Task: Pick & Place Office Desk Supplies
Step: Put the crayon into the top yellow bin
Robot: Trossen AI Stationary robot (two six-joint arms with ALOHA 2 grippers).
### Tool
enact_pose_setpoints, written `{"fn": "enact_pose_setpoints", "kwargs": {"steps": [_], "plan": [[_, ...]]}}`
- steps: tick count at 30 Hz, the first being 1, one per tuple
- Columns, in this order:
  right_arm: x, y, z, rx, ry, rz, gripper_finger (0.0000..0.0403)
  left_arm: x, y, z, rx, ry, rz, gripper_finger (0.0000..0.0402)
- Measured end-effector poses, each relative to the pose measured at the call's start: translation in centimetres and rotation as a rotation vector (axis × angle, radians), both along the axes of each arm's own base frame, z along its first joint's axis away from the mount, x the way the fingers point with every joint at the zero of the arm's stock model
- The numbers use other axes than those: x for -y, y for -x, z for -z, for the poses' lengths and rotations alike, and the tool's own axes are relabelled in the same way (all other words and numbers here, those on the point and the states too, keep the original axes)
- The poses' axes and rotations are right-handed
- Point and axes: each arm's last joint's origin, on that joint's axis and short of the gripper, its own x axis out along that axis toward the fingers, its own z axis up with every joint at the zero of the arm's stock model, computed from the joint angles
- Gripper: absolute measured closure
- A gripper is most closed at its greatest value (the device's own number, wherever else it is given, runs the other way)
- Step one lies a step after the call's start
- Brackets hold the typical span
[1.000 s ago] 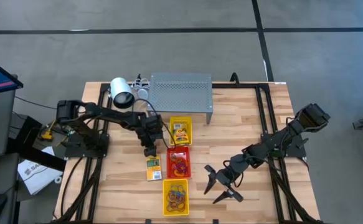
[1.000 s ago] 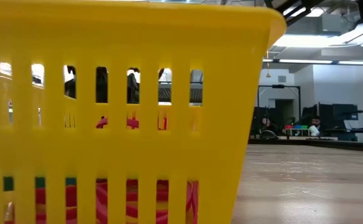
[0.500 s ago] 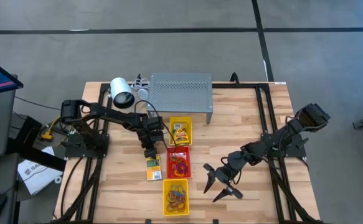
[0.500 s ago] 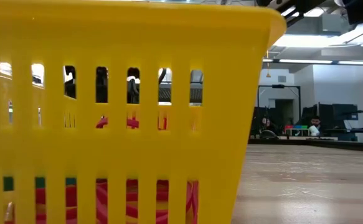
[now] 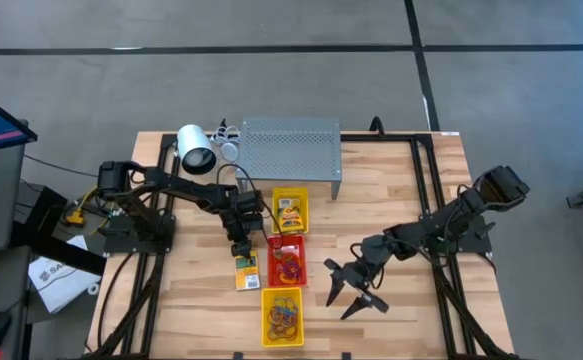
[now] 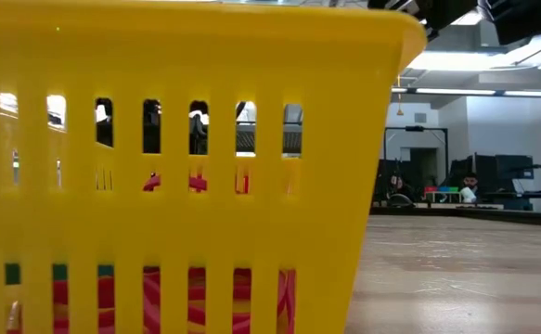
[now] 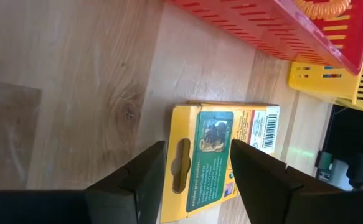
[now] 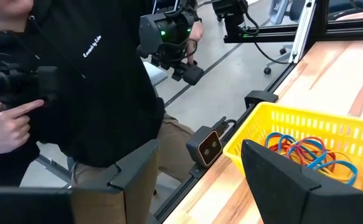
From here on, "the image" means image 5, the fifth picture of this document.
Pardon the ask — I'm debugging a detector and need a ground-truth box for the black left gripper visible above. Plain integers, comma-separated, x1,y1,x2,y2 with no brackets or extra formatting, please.
222,208,266,259

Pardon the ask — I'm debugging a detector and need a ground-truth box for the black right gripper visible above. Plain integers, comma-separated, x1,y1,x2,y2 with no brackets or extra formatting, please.
323,256,391,322

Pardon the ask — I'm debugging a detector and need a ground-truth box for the red plastic slotted basket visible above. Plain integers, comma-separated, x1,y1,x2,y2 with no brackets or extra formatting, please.
266,234,308,288

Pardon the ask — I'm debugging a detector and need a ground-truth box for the blue rubber band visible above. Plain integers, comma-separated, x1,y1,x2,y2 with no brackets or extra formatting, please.
274,305,298,326

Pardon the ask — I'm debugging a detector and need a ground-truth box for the red rubber band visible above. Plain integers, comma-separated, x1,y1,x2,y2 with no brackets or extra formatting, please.
265,298,300,329
265,319,300,342

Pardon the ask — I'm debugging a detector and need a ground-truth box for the yellow plastic slotted basket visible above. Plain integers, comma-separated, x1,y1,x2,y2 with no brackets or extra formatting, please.
260,287,306,349
270,187,310,236

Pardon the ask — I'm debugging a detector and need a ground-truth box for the white round puck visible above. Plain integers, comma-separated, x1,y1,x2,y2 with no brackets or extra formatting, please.
220,142,240,163

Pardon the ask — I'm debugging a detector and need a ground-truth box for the white cylinder lamp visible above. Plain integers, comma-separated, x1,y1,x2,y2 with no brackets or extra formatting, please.
175,123,219,176

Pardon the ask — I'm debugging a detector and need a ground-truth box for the grey perforated metal riser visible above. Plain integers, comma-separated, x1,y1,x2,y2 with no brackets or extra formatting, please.
234,116,343,200

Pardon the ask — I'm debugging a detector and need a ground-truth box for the white paper booklet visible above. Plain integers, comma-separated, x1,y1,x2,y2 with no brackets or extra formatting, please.
27,234,103,315

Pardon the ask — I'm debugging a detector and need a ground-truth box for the white coiled cable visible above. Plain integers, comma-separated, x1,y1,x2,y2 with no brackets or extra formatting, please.
210,124,242,174

